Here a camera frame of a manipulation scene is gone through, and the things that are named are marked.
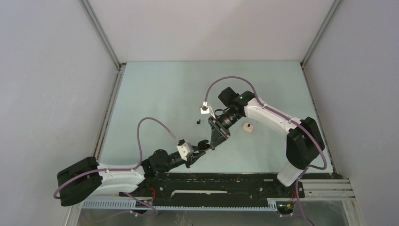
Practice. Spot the black earbud charging case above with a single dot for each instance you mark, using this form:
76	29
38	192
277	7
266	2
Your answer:
203	145

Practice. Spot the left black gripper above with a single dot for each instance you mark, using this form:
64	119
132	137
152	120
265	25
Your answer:
191	158

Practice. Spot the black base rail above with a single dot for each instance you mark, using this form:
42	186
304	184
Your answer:
218	190

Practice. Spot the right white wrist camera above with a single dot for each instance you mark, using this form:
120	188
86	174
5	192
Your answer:
206	109

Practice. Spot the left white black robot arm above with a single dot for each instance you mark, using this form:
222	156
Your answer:
88	177

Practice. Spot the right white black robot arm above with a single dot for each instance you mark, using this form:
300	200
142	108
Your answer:
304	142

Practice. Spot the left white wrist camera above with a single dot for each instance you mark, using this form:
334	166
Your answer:
185	149

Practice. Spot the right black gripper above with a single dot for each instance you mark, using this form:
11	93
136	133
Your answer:
217	137

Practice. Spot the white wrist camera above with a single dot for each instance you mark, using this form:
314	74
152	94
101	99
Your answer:
206	109
185	149

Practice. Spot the beige earbud charging case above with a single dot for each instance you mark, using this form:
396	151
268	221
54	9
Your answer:
248	127

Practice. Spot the grey cable duct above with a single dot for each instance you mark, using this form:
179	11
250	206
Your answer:
125	204

